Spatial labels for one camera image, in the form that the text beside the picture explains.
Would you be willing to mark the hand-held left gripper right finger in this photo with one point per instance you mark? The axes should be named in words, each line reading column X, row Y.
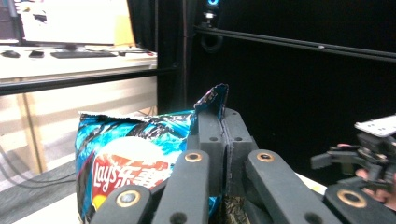
column 238, row 140

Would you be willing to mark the black frame post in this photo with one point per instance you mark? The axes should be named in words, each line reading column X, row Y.
column 174, row 53

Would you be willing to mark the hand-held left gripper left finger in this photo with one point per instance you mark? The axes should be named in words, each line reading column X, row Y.
column 211, row 137

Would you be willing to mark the white desk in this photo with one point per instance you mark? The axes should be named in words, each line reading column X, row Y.
column 77, row 63

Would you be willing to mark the computer monitor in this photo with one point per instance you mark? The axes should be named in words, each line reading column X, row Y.
column 71, row 21

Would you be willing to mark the small black device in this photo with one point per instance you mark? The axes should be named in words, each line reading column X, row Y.
column 36, row 54

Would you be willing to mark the black computer mouse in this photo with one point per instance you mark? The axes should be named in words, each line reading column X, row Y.
column 10, row 54

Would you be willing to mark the black keyboard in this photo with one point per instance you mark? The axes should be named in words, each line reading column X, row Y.
column 82, row 54

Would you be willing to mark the black curtain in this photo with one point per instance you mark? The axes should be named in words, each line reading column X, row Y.
column 295, row 87

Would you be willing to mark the blue chip bag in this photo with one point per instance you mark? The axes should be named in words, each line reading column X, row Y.
column 134, row 130

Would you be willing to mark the black frame bar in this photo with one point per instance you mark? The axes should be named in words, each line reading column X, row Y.
column 77, row 81

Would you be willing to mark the black slanted rail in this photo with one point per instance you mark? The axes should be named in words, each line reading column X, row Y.
column 295, row 43

